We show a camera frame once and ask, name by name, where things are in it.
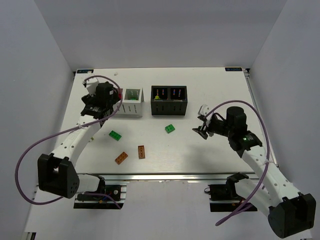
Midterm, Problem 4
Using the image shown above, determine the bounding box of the white two-compartment container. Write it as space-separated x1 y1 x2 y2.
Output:
115 88 144 118

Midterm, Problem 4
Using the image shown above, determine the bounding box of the black two-compartment container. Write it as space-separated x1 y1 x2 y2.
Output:
150 85 188 116

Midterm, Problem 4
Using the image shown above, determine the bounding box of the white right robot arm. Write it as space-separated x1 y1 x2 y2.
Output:
193 104 316 239

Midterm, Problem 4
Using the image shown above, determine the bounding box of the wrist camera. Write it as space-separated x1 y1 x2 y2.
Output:
197 104 210 121
82 76 100 96

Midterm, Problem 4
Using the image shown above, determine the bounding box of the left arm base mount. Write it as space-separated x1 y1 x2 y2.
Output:
73 174 127 210

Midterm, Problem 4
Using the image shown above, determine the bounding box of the blue label sticker right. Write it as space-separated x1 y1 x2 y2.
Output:
224 67 243 72

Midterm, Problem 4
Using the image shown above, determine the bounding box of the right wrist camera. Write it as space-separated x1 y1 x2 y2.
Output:
197 104 210 121

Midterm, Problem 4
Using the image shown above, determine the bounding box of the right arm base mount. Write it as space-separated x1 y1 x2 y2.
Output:
204 172 258 214

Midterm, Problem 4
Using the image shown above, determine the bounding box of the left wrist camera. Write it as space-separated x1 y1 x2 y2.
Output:
82 76 100 96

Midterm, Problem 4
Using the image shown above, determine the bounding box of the orange lego brick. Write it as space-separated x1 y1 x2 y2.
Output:
114 152 128 165

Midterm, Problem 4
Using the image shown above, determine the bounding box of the green lego in white container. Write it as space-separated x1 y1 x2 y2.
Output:
128 91 140 101

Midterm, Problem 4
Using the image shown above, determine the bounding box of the brown lego brick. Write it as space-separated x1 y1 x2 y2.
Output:
138 145 146 159

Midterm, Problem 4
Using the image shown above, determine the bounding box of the blue label sticker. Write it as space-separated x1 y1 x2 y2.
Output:
224 67 243 72
76 69 94 74

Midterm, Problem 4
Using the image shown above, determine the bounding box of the blue label sticker left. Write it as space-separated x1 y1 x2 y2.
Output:
76 69 94 74

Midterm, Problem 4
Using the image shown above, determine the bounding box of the red arch lego brick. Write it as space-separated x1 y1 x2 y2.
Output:
117 88 123 100

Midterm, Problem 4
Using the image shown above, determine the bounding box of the green flat lego left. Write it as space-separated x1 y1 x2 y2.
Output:
108 130 122 141

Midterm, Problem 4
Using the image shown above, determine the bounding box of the green square lego brick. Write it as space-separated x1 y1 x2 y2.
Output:
164 124 175 134

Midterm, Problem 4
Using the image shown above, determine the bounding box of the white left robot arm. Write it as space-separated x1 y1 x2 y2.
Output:
37 79 120 199

